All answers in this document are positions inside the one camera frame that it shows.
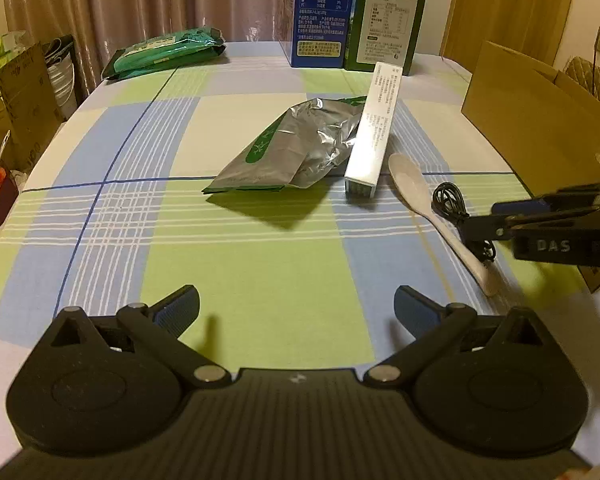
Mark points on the tall blue carton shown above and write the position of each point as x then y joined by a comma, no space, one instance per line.
313,33

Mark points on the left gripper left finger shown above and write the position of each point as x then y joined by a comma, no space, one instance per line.
155,331

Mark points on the beige curtain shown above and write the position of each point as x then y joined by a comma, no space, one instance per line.
99,27

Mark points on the long white medicine box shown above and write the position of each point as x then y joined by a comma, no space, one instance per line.
369,149

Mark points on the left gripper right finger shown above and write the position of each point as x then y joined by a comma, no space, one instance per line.
435,328

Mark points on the green carton with label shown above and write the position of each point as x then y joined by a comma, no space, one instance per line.
383,31

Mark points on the wooden door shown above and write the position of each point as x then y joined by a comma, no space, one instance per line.
532,27

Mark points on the quilted chair cover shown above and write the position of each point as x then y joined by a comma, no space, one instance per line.
586,73

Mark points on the silver foil pouch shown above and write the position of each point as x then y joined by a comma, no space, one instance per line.
298,149

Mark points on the brown cardboard box on floor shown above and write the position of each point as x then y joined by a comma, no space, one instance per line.
29,114

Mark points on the white plastic spoon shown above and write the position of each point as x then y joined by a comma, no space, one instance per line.
414,190

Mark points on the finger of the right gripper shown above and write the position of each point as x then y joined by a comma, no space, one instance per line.
576,225
572,198

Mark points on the green wet wipes pack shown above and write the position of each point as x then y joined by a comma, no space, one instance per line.
166,52

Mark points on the tablecloth checked pastel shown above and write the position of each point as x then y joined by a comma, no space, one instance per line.
116,211

